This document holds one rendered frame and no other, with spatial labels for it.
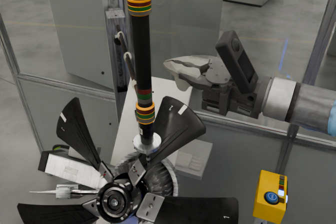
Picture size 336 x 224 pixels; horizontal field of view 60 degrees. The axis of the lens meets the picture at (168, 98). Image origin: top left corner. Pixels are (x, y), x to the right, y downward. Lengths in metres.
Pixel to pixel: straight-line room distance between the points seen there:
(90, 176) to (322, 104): 0.84
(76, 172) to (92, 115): 0.80
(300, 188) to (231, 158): 0.39
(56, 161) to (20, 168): 1.70
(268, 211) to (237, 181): 0.69
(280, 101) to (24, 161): 2.63
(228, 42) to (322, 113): 0.19
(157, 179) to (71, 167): 0.34
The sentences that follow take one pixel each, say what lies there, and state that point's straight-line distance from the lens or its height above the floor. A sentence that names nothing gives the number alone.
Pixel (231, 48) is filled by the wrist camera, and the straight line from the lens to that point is 0.51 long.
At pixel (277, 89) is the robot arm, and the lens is 0.54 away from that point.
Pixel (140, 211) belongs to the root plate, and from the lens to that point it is 0.94.
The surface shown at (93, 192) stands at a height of 1.11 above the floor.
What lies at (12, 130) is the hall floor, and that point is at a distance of 3.35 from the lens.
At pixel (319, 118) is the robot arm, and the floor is 1.66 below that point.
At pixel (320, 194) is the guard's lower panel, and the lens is 1.82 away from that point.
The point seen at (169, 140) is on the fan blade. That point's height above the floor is 1.36.
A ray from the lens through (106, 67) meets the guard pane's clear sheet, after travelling 1.65.
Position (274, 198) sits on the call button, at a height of 1.08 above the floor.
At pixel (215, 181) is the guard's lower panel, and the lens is 1.88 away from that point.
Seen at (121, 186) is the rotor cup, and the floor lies 1.26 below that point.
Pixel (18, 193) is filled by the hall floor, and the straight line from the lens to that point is 2.72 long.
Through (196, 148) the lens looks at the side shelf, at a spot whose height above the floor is 0.86.
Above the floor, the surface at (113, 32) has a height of 1.51.
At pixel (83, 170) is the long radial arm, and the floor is 1.13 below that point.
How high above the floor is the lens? 1.97
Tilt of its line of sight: 35 degrees down
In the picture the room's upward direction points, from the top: straight up
